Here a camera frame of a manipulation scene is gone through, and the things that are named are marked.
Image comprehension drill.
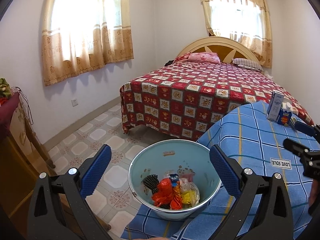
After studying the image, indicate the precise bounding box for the striped pillow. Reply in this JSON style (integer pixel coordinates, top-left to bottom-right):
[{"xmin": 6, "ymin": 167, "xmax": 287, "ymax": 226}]
[{"xmin": 232, "ymin": 58, "xmax": 263, "ymax": 72}]

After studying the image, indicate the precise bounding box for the red knitted cloth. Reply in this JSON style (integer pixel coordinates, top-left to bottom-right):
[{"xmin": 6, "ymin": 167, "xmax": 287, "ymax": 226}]
[{"xmin": 152, "ymin": 178, "xmax": 183, "ymax": 210}]

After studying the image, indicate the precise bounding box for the wooden cabinet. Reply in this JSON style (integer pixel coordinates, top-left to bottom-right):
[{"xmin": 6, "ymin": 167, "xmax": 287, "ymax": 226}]
[{"xmin": 1, "ymin": 93, "xmax": 55, "ymax": 239}]

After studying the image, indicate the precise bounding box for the white wall socket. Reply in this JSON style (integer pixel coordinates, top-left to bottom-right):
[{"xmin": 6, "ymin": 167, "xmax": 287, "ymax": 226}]
[{"xmin": 71, "ymin": 99, "xmax": 78, "ymax": 107}]

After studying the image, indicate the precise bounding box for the beige wooden headboard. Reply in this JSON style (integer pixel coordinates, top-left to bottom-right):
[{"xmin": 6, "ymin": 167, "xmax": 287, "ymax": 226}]
[{"xmin": 177, "ymin": 36, "xmax": 259, "ymax": 63}]

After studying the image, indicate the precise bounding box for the window curtain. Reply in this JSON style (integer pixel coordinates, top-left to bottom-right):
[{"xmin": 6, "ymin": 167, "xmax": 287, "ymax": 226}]
[
  {"xmin": 201, "ymin": 0, "xmax": 273, "ymax": 68},
  {"xmin": 41, "ymin": 0, "xmax": 134, "ymax": 86}
]

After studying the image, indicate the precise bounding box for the bed with red patterned cover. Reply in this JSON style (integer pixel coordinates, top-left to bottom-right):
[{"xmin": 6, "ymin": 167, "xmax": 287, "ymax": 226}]
[{"xmin": 120, "ymin": 60, "xmax": 313, "ymax": 141}]

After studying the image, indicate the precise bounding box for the left window curtain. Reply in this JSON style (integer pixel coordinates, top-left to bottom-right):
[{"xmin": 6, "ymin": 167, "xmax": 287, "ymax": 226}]
[{"xmin": 41, "ymin": 0, "xmax": 134, "ymax": 86}]

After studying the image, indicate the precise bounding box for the blue milk carton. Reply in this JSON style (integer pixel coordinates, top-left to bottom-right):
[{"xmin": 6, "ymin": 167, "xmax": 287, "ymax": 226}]
[{"xmin": 276, "ymin": 102, "xmax": 292, "ymax": 126}]

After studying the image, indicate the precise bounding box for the white tall carton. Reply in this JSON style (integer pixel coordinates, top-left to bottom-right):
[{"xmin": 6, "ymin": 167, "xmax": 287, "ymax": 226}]
[{"xmin": 266, "ymin": 90, "xmax": 284, "ymax": 121}]

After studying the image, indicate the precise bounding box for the clear plastic bag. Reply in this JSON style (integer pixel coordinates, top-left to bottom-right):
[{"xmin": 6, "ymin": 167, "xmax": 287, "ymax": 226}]
[{"xmin": 180, "ymin": 178, "xmax": 200, "ymax": 194}]

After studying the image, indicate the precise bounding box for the pink pillow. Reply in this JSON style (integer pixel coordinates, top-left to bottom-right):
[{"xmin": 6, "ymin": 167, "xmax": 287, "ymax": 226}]
[{"xmin": 188, "ymin": 52, "xmax": 221, "ymax": 63}]

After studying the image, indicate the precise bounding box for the blue plaid tablecloth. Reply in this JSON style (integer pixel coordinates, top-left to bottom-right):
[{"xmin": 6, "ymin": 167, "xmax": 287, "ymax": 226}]
[{"xmin": 121, "ymin": 101, "xmax": 319, "ymax": 239}]

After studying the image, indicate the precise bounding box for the yellow green wrapper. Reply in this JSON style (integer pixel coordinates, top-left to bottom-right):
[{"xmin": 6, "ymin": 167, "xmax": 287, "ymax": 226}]
[{"xmin": 181, "ymin": 190, "xmax": 200, "ymax": 206}]

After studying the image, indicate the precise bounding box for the dark grey yarn bundle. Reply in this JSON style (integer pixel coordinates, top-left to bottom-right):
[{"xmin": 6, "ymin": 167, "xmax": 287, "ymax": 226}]
[{"xmin": 142, "ymin": 174, "xmax": 159, "ymax": 194}]

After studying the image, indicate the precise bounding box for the far window curtain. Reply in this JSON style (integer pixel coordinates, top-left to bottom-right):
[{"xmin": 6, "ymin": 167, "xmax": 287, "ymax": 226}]
[{"xmin": 201, "ymin": 0, "xmax": 273, "ymax": 68}]

